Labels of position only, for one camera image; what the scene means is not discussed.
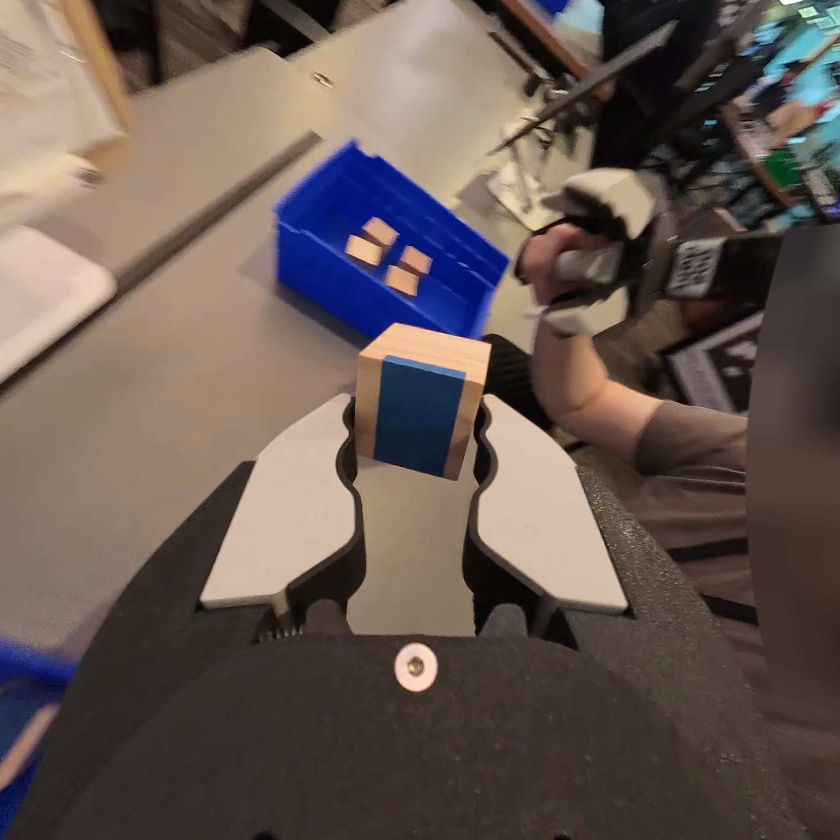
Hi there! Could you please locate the person's right forearm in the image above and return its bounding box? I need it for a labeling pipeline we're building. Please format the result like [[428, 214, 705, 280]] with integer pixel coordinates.
[[530, 308, 665, 475]]

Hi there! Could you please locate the black textured pad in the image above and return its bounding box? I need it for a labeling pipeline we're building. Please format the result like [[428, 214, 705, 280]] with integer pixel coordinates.
[[482, 335, 559, 431]]

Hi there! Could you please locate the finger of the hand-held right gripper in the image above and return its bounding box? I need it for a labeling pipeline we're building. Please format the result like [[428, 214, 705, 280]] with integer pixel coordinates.
[[541, 167, 664, 242], [525, 289, 634, 339]]

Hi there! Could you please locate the person's right hand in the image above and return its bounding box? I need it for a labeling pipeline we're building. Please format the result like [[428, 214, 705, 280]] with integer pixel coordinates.
[[515, 222, 614, 311]]

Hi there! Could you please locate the dark flat panel on stand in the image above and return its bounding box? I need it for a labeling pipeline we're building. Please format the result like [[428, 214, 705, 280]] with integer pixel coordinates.
[[489, 20, 680, 156]]

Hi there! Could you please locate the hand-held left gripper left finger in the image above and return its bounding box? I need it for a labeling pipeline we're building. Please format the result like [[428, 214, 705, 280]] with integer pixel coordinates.
[[199, 392, 366, 636]]

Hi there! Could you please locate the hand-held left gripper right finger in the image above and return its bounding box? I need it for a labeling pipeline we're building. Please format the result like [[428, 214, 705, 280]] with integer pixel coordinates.
[[462, 394, 630, 639]]

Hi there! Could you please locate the wooden-edged work table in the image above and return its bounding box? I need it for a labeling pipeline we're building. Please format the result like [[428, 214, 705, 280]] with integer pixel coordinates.
[[499, 0, 592, 81]]

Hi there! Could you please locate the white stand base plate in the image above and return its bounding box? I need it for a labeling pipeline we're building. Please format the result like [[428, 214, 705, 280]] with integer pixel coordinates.
[[487, 164, 559, 217], [0, 226, 119, 385]]

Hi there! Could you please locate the printed instruction sheet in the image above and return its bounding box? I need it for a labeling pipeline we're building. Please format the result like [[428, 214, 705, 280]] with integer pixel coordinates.
[[0, 0, 126, 217]]

